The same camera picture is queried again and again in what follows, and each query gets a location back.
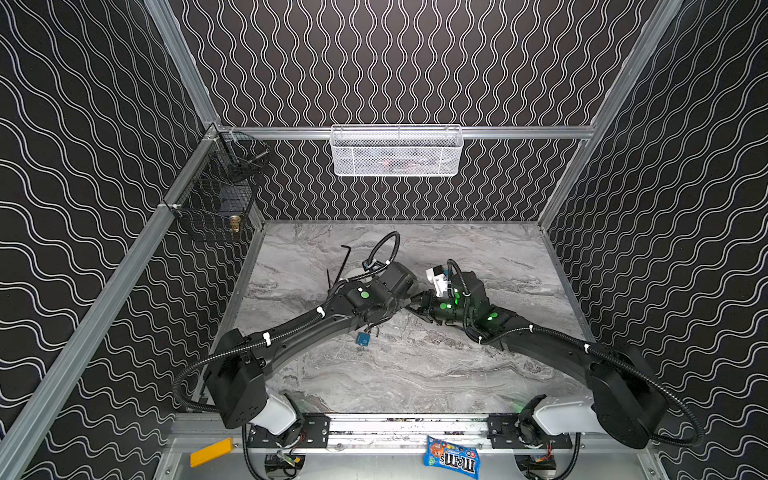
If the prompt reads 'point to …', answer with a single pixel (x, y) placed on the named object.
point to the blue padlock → (362, 338)
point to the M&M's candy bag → (462, 459)
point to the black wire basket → (219, 198)
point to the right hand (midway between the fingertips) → (402, 305)
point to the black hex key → (344, 262)
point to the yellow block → (212, 451)
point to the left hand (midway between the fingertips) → (414, 297)
